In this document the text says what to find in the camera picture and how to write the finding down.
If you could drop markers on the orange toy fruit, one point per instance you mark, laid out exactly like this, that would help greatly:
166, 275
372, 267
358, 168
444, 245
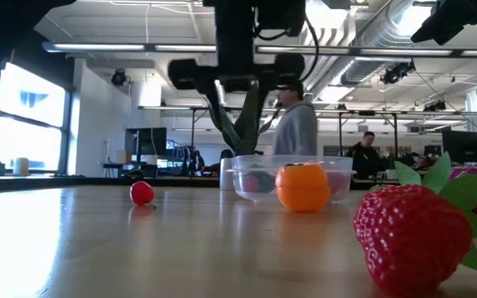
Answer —
302, 188

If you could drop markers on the red toy strawberry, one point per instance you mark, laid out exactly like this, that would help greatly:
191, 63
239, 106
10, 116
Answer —
408, 240

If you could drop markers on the black ceiling spotlight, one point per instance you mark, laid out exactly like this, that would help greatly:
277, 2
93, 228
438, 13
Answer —
396, 72
118, 77

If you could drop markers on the cardboard box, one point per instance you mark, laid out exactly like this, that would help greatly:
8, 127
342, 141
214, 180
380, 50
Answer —
123, 157

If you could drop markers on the black aluminium table frame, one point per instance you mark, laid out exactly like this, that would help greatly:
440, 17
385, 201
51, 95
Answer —
97, 181

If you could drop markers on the green toy bell pepper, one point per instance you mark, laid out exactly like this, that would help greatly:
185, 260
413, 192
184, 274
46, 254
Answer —
265, 181

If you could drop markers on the clear plastic tupperware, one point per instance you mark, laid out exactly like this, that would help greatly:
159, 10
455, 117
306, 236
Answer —
238, 191

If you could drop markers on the silver ventilation duct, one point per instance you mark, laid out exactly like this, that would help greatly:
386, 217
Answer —
371, 37

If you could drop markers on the green snake plant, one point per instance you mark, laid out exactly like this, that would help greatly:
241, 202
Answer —
249, 132

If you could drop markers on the black computer monitor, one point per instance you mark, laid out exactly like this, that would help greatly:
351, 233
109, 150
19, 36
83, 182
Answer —
145, 141
466, 147

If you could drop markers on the small red cherry tomato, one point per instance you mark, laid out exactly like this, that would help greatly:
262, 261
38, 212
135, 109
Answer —
141, 193

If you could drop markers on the overhead light bar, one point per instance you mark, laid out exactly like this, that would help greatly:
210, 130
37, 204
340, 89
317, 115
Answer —
97, 47

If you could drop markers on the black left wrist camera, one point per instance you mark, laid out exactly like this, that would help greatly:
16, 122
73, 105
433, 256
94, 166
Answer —
282, 16

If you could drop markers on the standing person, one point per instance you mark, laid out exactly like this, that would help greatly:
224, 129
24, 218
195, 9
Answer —
296, 128

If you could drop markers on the distant seated person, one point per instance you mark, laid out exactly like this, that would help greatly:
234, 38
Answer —
227, 154

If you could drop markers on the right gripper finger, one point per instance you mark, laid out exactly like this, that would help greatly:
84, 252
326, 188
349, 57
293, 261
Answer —
449, 31
439, 16

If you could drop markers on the distant black rig frame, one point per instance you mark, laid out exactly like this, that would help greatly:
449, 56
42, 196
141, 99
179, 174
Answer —
340, 136

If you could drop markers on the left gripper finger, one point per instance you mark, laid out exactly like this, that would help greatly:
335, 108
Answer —
266, 89
211, 94

